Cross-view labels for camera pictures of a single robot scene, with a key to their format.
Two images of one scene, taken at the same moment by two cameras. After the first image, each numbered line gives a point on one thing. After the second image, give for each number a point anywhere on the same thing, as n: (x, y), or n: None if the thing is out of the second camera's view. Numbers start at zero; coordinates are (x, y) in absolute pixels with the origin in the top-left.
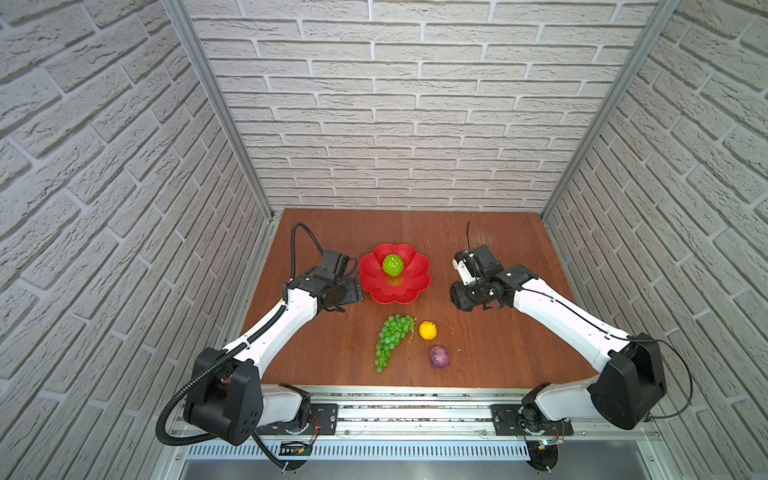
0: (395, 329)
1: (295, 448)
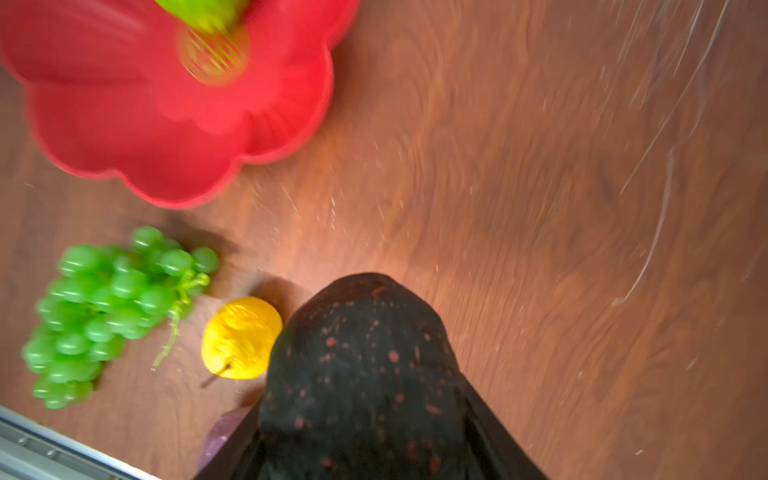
0: (104, 296)
1: None
